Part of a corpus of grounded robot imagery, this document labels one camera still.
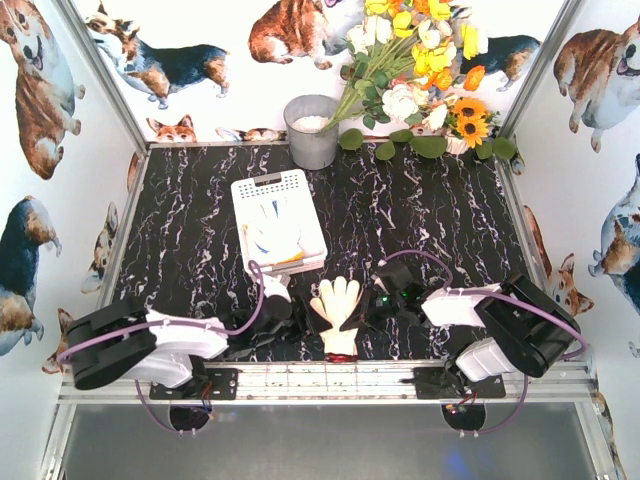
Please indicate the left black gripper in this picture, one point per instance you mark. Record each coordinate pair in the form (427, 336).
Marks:
(298, 323)

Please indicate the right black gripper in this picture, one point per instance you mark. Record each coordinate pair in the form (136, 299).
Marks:
(365, 307)

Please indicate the beige leather glove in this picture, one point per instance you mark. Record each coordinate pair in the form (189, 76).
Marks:
(336, 302)

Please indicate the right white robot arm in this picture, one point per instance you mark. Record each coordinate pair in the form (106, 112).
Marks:
(525, 331)

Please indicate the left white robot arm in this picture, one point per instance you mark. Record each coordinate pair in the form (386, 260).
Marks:
(125, 340)

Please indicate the white plastic storage basket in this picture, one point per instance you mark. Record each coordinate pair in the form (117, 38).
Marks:
(292, 188)

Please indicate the grey metal bucket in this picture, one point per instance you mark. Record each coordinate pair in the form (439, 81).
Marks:
(312, 139)

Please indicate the sunflower pot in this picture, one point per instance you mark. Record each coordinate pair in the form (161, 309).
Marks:
(468, 124)

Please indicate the artificial flower bouquet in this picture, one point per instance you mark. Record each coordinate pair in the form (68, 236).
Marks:
(406, 63)

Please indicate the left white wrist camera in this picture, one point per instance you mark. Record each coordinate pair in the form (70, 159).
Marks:
(275, 287)

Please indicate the front aluminium rail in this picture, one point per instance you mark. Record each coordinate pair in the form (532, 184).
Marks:
(375, 382)

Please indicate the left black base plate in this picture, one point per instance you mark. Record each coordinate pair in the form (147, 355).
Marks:
(215, 384)

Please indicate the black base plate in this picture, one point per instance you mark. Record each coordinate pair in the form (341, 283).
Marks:
(215, 384)
(437, 383)

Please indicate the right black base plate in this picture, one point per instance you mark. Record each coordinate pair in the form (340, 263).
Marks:
(437, 383)

